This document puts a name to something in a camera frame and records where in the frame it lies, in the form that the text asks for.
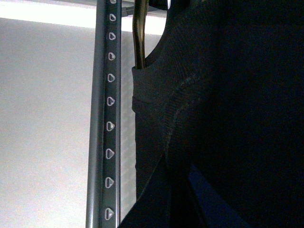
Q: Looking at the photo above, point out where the black t-shirt with logo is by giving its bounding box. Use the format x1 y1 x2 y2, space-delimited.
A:
121 0 304 228

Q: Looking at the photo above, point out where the wooden clothes hanger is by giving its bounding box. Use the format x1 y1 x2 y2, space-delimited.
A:
133 0 149 69

